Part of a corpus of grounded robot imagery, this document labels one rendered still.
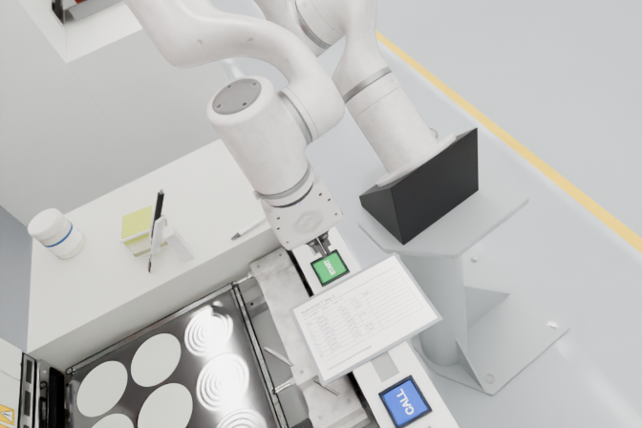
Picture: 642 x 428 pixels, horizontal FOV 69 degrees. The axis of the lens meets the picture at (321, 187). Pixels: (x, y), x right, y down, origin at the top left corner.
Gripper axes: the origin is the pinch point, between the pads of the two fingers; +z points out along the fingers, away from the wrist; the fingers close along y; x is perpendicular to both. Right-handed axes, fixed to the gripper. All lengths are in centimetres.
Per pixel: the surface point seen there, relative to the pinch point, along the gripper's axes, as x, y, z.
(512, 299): 17, 51, 107
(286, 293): 6.4, -10.7, 16.9
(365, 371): -18.1, -3.6, 9.0
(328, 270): 0.7, -1.2, 8.9
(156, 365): 4.8, -37.5, 13.3
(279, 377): -5.4, -19.0, 22.3
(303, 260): 5.7, -4.2, 9.2
